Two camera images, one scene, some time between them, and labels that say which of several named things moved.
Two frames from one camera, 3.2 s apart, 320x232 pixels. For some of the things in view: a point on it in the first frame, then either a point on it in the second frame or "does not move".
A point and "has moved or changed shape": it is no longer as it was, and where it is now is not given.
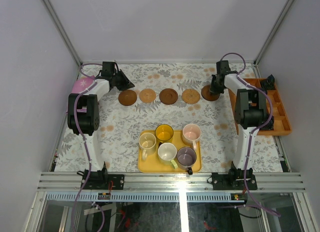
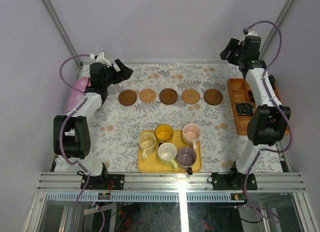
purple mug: (186, 157) does not move
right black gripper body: (216, 87) -> (240, 57)
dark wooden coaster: (168, 96) does not move
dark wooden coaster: (127, 97) does not move
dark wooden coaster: (208, 95) has moved or changed shape
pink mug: (191, 133) does not move
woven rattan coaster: (190, 96) does not move
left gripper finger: (124, 83) -> (125, 73)
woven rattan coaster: (147, 95) does not move
